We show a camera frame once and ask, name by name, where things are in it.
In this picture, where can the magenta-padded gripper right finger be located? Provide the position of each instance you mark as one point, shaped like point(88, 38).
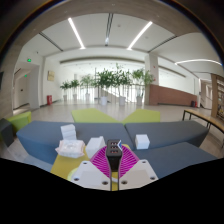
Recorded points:
point(136, 173)

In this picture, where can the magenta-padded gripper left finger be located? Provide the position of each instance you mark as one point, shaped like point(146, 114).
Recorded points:
point(90, 175)

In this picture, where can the black charger block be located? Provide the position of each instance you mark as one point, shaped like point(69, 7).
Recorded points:
point(114, 160)

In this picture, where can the small white cube box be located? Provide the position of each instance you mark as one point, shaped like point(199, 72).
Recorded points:
point(142, 141)

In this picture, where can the wet wipe pack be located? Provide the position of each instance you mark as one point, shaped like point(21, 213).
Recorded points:
point(70, 148)

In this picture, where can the wide grey sofa bench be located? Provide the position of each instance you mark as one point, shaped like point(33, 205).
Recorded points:
point(180, 160)

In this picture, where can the white stacked tissue box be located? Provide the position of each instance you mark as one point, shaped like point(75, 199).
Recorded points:
point(68, 131)

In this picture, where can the angled grey sofa bench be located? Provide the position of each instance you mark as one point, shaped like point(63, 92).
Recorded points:
point(173, 133)

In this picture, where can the green seat cushion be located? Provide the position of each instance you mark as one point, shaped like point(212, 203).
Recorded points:
point(143, 116)
point(91, 116)

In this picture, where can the long grey sofa bench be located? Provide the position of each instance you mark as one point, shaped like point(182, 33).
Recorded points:
point(40, 136)

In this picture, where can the red bin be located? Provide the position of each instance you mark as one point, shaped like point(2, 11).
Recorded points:
point(49, 100)

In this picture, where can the wooden bench with black legs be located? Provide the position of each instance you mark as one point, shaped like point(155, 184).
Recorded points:
point(203, 117)

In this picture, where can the green seat with backrest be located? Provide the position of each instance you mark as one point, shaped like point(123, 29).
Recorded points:
point(20, 121)

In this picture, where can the red fire extinguisher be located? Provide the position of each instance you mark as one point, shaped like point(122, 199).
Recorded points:
point(193, 104)

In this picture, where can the dark grey seat block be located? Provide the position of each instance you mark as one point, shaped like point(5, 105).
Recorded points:
point(6, 131)

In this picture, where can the row of potted plants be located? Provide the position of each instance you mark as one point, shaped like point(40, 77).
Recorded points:
point(105, 80)

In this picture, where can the wooden shelf unit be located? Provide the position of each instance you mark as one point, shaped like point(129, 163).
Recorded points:
point(218, 96)

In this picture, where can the green exit sign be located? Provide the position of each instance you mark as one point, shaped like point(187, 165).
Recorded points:
point(29, 60)

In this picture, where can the ceiling strip lights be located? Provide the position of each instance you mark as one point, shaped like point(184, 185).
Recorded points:
point(76, 32)

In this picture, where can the yellow wall picture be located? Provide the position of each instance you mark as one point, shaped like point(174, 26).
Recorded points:
point(50, 75)

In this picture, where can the black wall screen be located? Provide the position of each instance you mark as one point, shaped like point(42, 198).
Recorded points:
point(1, 80)

